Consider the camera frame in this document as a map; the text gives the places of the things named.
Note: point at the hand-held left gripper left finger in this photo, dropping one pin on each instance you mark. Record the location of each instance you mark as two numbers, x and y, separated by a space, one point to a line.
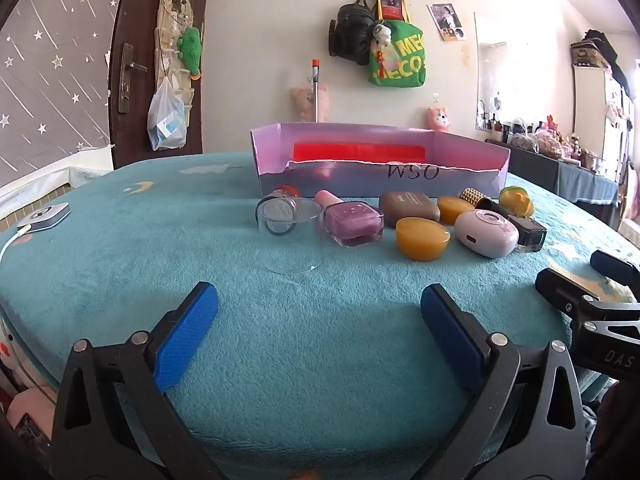
187 335

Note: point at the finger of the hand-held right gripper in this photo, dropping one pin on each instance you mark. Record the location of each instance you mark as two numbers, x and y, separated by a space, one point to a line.
615 265
560 290

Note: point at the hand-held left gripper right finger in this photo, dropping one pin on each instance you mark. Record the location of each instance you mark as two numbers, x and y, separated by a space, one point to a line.
450 340

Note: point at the black nail polish bottle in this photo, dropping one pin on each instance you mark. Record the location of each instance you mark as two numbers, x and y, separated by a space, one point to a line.
527 235

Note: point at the pink rounded pocket device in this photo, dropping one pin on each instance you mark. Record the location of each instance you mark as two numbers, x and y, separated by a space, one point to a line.
485 232

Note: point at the green yellow toy figure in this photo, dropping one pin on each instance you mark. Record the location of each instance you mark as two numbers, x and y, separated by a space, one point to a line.
517 200

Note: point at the gold studded cap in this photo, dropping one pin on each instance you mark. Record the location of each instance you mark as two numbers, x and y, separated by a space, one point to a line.
472 195

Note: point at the clear glass cup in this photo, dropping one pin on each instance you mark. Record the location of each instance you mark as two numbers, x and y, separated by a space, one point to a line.
290 255

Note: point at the brown eyeshadow case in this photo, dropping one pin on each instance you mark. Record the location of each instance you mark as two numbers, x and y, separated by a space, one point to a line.
407 205

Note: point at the pink nail polish bottle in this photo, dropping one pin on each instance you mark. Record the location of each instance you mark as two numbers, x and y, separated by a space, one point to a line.
352 222

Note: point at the glitter nail polish bottle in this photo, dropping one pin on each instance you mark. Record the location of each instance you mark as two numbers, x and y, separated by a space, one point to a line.
287 191

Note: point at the side table with dark cloth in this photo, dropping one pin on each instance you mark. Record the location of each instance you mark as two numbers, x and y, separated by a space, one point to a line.
575 180

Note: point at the row of cosmetics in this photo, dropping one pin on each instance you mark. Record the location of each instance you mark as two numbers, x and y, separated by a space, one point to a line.
545 142

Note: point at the white wardrobe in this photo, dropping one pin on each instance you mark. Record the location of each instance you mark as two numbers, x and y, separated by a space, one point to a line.
595 105

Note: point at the white charger puck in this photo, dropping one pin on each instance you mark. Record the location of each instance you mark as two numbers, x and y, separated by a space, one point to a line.
45 216

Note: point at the small pink plush toy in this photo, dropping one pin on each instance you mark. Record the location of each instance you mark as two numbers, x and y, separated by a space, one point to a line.
437 119

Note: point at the white plastic bag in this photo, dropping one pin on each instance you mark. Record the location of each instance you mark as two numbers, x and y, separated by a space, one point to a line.
165 120

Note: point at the pink plush pig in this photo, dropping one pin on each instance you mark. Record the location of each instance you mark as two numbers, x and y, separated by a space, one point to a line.
302 102

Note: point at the green tote bag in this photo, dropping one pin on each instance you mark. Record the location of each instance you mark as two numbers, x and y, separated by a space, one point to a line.
405 65

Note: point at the white plush dog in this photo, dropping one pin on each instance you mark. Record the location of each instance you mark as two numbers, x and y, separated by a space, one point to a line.
384 31

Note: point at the brown wooden door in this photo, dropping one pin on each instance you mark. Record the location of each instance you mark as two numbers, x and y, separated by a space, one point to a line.
135 20

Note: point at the black backpack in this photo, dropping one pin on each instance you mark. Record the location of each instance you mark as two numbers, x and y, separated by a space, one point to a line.
352 32

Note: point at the red yellow hanging bag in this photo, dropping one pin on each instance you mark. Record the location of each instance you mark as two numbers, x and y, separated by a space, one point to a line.
392 6

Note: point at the wall mirror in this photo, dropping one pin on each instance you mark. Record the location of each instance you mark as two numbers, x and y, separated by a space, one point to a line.
490 70

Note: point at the grey starry wall sheet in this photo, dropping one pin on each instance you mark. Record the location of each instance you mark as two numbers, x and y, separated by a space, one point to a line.
50 85

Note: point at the wall photo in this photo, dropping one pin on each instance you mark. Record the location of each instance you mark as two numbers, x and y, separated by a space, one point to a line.
447 21

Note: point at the clear hanging wall organizer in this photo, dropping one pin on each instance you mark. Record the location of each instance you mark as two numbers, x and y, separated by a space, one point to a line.
172 15

